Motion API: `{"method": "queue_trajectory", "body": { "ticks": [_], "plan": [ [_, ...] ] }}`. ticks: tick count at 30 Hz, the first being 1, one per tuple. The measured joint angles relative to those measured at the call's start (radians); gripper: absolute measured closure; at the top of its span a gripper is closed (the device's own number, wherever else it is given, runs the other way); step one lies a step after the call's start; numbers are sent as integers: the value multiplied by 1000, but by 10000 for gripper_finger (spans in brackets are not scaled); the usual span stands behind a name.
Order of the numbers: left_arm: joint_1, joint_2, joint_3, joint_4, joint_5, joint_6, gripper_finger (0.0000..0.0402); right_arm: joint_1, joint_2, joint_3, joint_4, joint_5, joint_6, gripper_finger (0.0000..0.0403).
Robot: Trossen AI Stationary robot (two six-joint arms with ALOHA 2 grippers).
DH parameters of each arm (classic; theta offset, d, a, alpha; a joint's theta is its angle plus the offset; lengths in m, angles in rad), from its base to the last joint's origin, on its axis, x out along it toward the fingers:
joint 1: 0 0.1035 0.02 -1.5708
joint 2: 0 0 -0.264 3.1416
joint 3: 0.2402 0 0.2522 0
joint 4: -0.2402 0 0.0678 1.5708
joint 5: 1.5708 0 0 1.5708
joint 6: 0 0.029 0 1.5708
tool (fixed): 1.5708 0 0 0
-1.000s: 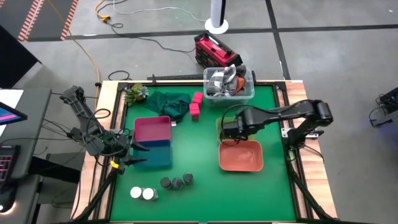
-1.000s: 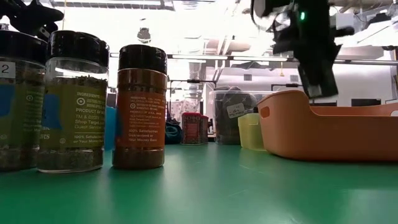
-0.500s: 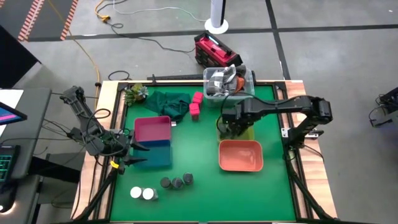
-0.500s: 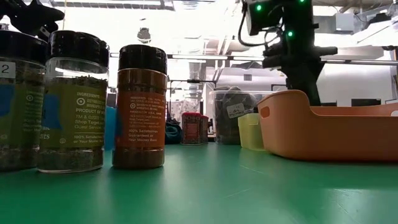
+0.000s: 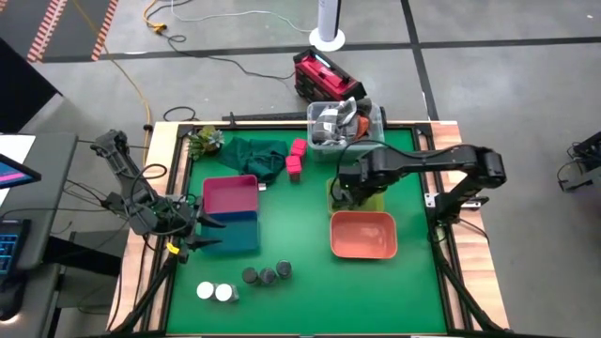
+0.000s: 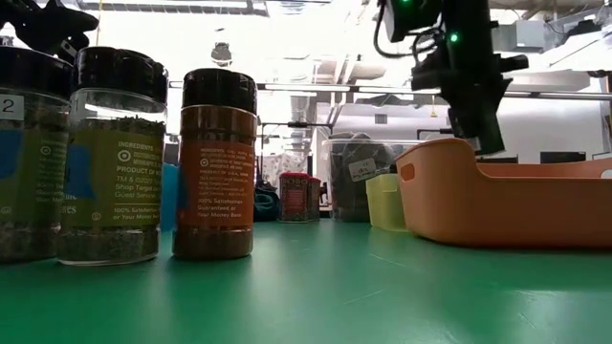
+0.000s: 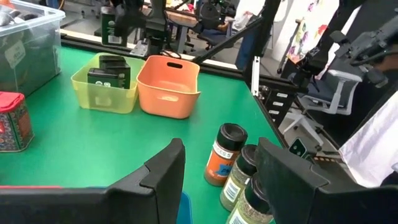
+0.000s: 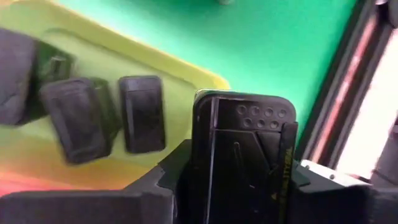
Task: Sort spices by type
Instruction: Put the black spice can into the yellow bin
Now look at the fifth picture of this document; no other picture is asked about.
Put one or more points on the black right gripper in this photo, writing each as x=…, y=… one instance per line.
x=352, y=188

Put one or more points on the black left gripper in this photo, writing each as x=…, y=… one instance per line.
x=192, y=225

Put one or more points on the white-lidded spice jar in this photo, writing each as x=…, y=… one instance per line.
x=205, y=290
x=225, y=292

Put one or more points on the green-label jar black lid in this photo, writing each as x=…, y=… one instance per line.
x=268, y=276

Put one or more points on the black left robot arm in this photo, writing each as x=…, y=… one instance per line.
x=117, y=164

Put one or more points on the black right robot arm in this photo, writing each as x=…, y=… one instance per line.
x=422, y=162

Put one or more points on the blue plastic bin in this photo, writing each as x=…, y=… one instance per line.
x=239, y=235

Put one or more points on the yellow-green plastic bin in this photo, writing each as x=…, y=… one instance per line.
x=377, y=205

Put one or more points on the pink plastic bin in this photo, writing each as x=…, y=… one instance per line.
x=230, y=195

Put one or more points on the orange plastic bin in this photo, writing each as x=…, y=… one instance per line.
x=364, y=235

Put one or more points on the orange cloth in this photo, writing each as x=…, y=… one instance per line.
x=362, y=128

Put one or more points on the grey striped cloth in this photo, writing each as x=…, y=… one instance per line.
x=335, y=122

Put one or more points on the small white tag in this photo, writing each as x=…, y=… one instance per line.
x=262, y=187

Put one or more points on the clear plastic storage box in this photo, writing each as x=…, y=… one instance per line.
x=378, y=117

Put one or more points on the dark green cloth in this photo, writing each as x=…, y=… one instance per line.
x=253, y=159

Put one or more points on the small succulent plant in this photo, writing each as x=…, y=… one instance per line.
x=206, y=141

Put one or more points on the black metal bar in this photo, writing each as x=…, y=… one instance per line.
x=263, y=116

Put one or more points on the red tool case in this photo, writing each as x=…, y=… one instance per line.
x=324, y=75

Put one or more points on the green table mat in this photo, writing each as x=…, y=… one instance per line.
x=305, y=300

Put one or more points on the metal table clamp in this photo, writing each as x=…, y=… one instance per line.
x=472, y=203

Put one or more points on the grey desk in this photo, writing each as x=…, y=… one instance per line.
x=51, y=188

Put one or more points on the white stand base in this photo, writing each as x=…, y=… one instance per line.
x=328, y=19

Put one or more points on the backlit keyboard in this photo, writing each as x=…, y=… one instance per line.
x=9, y=244

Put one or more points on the computer monitor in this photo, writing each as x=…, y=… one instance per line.
x=14, y=171

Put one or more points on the white paper sheet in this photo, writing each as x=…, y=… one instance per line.
x=14, y=148

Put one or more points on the neighbouring black robot rig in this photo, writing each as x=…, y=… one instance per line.
x=584, y=164

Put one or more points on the black panel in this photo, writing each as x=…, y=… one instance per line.
x=23, y=89

